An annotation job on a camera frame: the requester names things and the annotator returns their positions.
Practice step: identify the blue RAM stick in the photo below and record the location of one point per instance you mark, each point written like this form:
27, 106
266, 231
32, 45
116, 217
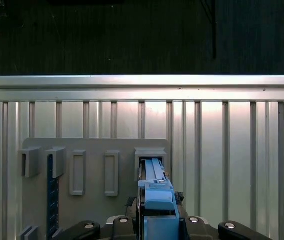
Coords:
51, 200

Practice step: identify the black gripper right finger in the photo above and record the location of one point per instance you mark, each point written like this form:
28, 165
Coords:
194, 231

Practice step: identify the grey parts rack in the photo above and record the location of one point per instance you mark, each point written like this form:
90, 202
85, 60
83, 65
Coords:
94, 172

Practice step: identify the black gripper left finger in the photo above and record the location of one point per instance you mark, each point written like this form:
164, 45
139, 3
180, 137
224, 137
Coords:
121, 230

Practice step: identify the hard disk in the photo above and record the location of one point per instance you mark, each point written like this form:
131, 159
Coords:
156, 197

